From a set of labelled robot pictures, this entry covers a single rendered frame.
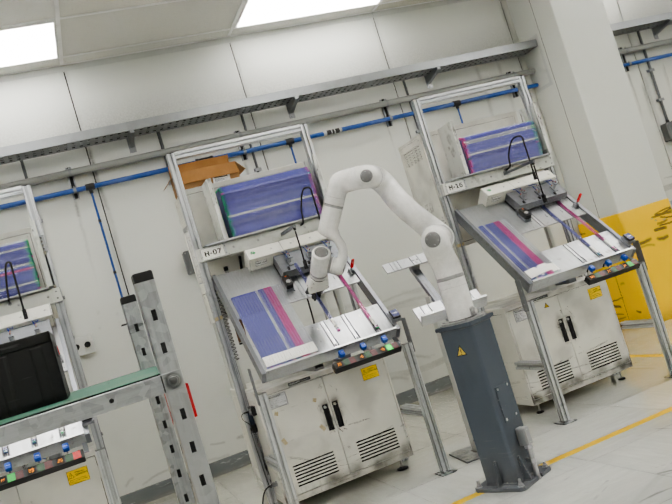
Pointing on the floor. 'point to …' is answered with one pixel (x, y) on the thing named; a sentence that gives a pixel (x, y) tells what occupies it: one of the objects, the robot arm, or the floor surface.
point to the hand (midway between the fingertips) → (316, 295)
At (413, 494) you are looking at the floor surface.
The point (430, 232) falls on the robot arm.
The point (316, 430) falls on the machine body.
